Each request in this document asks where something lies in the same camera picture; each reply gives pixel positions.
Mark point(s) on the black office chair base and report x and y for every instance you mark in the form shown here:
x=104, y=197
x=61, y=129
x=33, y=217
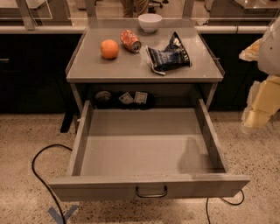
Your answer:
x=153, y=3

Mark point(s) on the orange soda can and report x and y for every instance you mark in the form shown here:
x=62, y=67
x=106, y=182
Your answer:
x=131, y=41

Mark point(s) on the grey open top drawer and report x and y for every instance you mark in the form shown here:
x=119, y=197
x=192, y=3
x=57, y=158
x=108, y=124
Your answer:
x=117, y=150

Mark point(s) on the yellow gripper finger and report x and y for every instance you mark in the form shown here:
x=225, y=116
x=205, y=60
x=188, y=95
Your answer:
x=264, y=102
x=251, y=53

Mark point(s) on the dark round object under table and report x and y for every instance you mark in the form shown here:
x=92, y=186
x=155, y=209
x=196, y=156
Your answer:
x=102, y=99

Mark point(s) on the white tag right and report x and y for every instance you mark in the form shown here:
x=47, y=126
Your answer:
x=140, y=97

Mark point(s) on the blue chip bag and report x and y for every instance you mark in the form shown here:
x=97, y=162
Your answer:
x=174, y=56

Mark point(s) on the blue tape cross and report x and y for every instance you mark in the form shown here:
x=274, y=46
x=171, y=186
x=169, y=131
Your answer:
x=62, y=218

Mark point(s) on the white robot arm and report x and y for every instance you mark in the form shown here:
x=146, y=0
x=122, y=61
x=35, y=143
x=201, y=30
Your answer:
x=264, y=97

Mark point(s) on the orange fruit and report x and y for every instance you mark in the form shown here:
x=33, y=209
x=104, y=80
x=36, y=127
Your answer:
x=109, y=49

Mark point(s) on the white tag left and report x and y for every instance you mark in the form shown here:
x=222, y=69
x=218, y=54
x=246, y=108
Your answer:
x=126, y=98

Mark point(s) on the grey metal cabinet table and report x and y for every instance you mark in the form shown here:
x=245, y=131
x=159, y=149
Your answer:
x=88, y=66

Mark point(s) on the black drawer handle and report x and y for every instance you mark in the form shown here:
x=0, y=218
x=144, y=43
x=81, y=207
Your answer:
x=151, y=193

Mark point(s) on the white tag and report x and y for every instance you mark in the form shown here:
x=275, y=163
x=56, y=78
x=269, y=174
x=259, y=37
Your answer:
x=140, y=97
x=126, y=98

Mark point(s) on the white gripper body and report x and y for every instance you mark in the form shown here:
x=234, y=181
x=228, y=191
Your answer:
x=270, y=55

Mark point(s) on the white bowl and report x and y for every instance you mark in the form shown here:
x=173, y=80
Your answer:
x=149, y=22

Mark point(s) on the person legs in background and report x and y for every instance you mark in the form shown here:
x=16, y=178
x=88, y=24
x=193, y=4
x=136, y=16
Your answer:
x=134, y=6

